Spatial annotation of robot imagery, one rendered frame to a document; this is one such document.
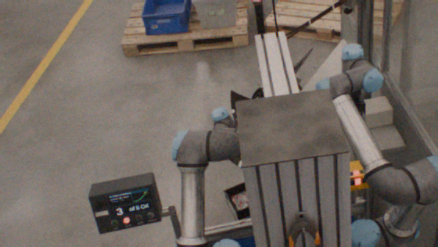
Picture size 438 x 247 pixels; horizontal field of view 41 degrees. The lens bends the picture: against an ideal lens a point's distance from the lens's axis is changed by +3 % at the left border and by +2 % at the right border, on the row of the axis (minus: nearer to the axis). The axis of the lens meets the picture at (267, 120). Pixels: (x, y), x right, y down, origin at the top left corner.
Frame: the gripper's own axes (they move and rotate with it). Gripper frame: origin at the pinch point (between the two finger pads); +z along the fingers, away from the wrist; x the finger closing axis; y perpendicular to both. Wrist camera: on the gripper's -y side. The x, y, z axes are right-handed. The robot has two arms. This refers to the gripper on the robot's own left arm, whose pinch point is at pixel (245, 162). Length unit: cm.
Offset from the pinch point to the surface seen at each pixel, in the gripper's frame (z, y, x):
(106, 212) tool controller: -32, -54, -28
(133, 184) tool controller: -36, -40, -23
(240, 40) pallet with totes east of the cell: 99, -6, 267
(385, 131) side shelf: 39, 69, 20
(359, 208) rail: 33, 41, -25
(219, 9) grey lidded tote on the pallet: 69, -12, 282
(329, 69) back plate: -7, 55, 32
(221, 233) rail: 12.5, -22.1, -23.9
